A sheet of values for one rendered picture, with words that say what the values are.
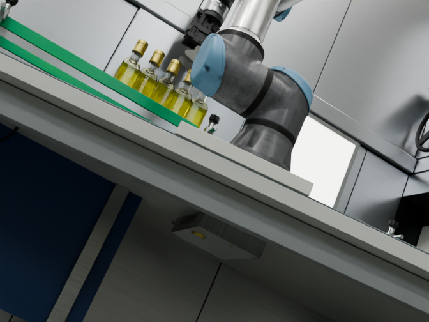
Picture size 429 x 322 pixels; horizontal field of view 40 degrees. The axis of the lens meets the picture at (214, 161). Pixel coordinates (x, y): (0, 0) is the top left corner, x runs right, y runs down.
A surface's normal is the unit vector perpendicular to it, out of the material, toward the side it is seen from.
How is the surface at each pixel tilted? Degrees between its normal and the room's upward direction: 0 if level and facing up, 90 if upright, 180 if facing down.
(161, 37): 90
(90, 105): 90
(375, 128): 90
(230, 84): 129
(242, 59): 84
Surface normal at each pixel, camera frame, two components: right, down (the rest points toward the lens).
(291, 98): 0.38, -0.17
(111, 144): 0.17, -0.28
